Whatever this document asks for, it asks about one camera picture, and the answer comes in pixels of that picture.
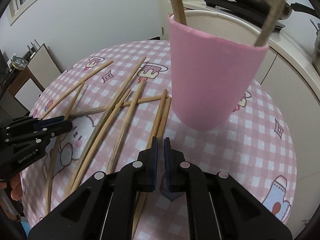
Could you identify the wooden chopstick seven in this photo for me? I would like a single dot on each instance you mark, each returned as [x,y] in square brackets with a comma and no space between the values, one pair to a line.
[96,144]

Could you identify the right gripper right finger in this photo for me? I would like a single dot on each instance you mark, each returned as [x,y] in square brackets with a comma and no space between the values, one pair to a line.
[218,206]

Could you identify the wooden chopstick one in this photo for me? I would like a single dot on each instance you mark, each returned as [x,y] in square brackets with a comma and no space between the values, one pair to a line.
[74,87]

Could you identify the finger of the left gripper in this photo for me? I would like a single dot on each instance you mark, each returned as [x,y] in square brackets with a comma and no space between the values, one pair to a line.
[55,129]
[50,121]

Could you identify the person left hand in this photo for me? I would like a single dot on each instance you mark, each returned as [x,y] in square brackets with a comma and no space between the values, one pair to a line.
[16,187]

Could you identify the wooden chopstick six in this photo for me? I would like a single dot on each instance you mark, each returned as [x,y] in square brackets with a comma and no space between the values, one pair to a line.
[107,112]

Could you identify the wooden chopstick eight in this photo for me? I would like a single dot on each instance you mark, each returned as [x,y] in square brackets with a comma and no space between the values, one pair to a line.
[157,119]

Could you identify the pink cup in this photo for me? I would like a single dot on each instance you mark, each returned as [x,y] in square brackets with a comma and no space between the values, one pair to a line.
[213,61]

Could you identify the wooden chopstick two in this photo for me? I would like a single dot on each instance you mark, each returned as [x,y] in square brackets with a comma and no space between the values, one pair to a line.
[178,10]

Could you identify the stainless steel steamer pot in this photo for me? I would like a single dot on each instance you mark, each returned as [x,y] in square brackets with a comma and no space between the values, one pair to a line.
[316,51]

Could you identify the white kitchen counter cabinet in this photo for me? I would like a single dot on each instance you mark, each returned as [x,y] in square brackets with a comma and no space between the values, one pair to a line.
[287,62]

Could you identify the leaning white board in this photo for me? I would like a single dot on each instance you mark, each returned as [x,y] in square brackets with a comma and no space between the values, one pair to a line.
[42,67]

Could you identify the black induction cooker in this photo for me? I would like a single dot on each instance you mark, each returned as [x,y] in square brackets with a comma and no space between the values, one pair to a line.
[237,9]

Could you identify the wooden chopstick five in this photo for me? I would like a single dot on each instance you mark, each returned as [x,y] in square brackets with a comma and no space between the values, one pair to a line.
[121,136]

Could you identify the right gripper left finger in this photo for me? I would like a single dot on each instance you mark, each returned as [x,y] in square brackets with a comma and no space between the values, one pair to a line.
[103,206]

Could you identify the round desk clock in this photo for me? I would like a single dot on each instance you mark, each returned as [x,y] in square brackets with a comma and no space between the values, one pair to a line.
[19,63]

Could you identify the pink checkered tablecloth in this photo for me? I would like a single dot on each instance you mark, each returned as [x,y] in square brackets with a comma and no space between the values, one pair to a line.
[164,216]

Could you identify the wooden chopstick four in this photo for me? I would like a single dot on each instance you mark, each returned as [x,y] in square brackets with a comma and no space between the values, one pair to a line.
[54,153]

